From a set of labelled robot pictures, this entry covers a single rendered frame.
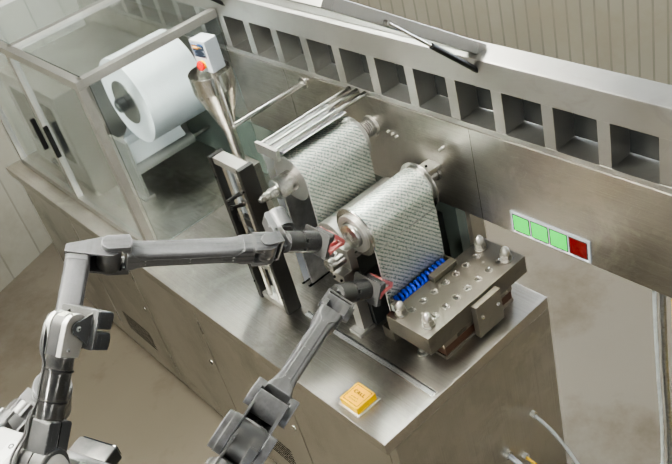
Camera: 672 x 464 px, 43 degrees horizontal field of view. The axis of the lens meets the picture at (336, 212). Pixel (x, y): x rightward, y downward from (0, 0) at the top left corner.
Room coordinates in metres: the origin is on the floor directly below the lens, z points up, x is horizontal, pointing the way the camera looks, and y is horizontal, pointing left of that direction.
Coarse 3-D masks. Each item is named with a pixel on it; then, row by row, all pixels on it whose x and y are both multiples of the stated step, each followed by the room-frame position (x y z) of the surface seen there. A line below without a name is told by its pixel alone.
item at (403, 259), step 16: (416, 224) 1.90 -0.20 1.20; (432, 224) 1.93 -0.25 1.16; (400, 240) 1.87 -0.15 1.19; (416, 240) 1.90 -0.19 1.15; (432, 240) 1.93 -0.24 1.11; (384, 256) 1.83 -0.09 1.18; (400, 256) 1.86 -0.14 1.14; (416, 256) 1.89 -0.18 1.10; (432, 256) 1.92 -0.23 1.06; (384, 272) 1.83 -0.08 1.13; (400, 272) 1.85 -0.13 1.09; (416, 272) 1.89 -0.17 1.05; (400, 288) 1.85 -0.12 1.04
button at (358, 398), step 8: (360, 384) 1.65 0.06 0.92; (352, 392) 1.63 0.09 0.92; (360, 392) 1.62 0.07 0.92; (368, 392) 1.61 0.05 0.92; (344, 400) 1.61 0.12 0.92; (352, 400) 1.60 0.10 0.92; (360, 400) 1.59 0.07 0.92; (368, 400) 1.59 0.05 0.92; (352, 408) 1.58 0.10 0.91; (360, 408) 1.57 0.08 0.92
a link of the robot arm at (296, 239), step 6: (282, 228) 1.80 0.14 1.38; (288, 228) 1.82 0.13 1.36; (282, 234) 1.79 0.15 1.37; (288, 234) 1.78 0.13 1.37; (294, 234) 1.78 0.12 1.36; (300, 234) 1.79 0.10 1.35; (288, 240) 1.77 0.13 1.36; (294, 240) 1.77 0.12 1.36; (300, 240) 1.78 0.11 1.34; (306, 240) 1.79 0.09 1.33; (288, 246) 1.76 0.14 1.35; (294, 246) 1.76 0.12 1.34; (300, 246) 1.77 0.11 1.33; (282, 252) 1.77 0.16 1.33; (288, 252) 1.76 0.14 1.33; (294, 252) 1.77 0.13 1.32; (300, 252) 1.78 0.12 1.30
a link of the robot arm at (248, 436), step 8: (240, 424) 1.07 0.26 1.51; (248, 424) 1.07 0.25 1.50; (240, 432) 1.05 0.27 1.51; (248, 432) 1.05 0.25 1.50; (256, 432) 1.05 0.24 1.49; (264, 432) 1.06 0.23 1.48; (232, 440) 1.04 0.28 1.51; (240, 440) 1.04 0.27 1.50; (248, 440) 1.04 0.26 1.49; (256, 440) 1.04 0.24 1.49; (264, 440) 1.04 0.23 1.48; (224, 448) 1.04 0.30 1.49; (232, 448) 1.03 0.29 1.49; (240, 448) 1.03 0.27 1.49; (248, 448) 1.03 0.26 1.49; (256, 448) 1.03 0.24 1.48; (224, 456) 1.04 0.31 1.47; (232, 456) 1.03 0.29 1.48; (240, 456) 1.02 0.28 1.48; (248, 456) 1.02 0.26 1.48
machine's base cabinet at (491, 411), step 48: (96, 288) 3.27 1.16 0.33; (144, 288) 2.66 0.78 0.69; (144, 336) 2.93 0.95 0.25; (192, 336) 2.42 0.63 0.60; (528, 336) 1.74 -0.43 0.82; (192, 384) 2.64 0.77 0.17; (240, 384) 2.19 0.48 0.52; (480, 384) 1.63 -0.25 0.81; (528, 384) 1.73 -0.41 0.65; (288, 432) 1.98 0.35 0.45; (336, 432) 1.70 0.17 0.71; (432, 432) 1.53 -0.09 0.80; (480, 432) 1.61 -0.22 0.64; (528, 432) 1.71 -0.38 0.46
